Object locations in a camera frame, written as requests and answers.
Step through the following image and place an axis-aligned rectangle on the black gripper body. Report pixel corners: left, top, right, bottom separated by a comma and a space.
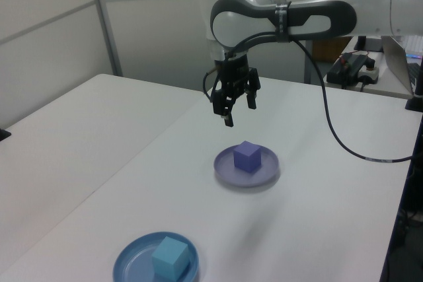
214, 57, 252, 98

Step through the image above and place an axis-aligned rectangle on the purple cube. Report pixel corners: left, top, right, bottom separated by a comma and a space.
233, 140, 262, 174

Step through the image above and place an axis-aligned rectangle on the teal cube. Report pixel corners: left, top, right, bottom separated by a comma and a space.
151, 236, 190, 281

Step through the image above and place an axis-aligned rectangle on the purple plate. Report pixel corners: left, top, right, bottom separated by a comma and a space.
213, 145, 281, 189

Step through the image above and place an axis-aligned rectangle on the black power box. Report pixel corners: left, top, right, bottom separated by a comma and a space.
326, 53, 375, 89

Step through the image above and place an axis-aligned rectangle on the grey emergency stop box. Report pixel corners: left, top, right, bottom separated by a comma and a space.
358, 59, 379, 85

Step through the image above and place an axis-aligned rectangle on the white background desk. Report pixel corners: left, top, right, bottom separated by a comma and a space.
322, 36, 418, 100

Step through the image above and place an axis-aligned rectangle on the grey laptop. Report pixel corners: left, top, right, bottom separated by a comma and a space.
379, 34, 423, 96

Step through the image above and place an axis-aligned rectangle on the blue plate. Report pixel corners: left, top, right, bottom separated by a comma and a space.
112, 231, 200, 282

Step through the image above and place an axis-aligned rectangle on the grey partition post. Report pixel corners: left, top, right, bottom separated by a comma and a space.
303, 0, 319, 85
87, 0, 124, 77

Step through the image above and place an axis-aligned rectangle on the black cable strap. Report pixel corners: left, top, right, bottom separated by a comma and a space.
273, 1, 293, 44

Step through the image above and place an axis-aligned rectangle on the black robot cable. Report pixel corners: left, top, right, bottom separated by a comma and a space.
202, 30, 414, 164

